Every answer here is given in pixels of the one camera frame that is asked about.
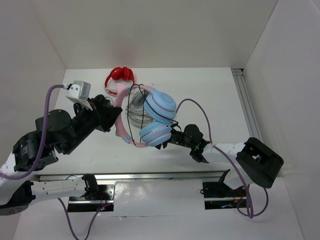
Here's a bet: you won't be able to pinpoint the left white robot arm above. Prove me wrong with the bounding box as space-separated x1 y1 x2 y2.
0 94 123 216

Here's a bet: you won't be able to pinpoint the black headphones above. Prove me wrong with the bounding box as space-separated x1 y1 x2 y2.
94 94 114 107

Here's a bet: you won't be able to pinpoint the red white headphones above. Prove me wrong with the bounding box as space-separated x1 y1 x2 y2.
104 66 135 97

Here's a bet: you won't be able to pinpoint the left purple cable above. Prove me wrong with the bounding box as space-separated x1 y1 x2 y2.
0 84 106 240

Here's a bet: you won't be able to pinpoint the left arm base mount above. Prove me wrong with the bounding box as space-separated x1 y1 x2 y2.
67 179 116 213

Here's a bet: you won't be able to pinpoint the aluminium rail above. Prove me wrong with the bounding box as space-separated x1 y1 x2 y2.
231 68 264 142
38 170 231 182

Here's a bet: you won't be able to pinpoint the aluminium rail right side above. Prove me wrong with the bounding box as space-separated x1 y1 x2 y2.
231 68 264 142

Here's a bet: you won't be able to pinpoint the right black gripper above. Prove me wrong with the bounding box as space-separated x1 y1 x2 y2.
144 120 194 150

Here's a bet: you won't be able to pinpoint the pink blue cat-ear headphones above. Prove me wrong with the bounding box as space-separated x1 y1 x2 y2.
114 83 177 148

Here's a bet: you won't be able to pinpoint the aluminium rail front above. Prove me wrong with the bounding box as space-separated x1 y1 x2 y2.
38 170 231 182

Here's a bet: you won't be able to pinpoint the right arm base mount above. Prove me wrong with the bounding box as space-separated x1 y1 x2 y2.
200 182 247 210

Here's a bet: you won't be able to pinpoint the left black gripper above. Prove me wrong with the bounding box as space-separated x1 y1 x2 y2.
61 96 123 155

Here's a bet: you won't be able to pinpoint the thin black headphone cable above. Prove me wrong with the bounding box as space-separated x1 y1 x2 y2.
126 83 180 147

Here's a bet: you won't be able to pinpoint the grey white headphones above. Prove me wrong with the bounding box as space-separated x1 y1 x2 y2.
126 90 155 129

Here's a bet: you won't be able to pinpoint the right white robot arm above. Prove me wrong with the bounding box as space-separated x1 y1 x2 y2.
156 124 284 189

